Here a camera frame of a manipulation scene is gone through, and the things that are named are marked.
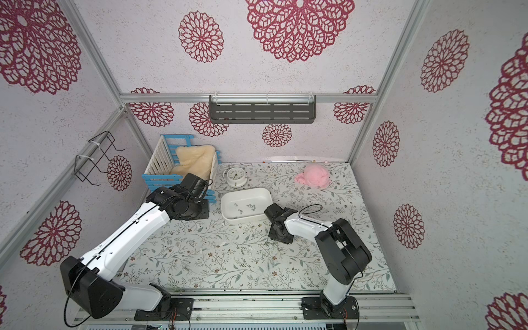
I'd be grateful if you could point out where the white plastic storage box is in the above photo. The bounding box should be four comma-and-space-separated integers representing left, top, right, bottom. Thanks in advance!
220, 188, 273, 225

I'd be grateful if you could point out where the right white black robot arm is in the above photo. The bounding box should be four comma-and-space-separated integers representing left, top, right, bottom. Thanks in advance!
264, 203, 373, 314

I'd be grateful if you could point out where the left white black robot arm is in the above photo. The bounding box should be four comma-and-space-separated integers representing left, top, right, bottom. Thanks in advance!
60, 186, 210, 320

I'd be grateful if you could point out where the blue white slatted crate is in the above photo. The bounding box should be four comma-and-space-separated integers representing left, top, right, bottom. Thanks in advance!
142, 134, 220, 204

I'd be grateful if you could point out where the cream fluffy cloth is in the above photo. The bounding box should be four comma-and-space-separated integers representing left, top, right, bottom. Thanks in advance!
170, 145, 216, 180

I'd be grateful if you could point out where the white round alarm clock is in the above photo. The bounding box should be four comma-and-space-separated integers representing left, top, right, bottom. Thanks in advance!
223, 167, 248, 188

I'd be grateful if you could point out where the pink plush toy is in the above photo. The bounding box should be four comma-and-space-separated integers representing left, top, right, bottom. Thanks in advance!
294, 163, 331, 188

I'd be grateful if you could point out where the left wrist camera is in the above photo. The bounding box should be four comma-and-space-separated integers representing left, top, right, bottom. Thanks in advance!
180, 173, 213, 201

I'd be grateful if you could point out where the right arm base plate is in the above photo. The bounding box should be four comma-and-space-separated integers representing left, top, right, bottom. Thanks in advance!
301, 296, 360, 320

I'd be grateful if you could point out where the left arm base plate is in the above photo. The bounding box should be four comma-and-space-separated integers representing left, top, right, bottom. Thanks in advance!
133, 298, 195, 322

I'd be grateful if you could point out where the grey wall shelf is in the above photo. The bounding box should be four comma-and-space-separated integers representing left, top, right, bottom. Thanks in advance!
209, 95, 316, 125

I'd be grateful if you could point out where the black wire wall rack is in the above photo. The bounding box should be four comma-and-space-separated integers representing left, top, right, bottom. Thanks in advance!
73, 130, 124, 186

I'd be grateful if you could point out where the aluminium front rail frame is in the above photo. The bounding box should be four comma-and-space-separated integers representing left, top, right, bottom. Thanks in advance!
73, 293, 422, 325

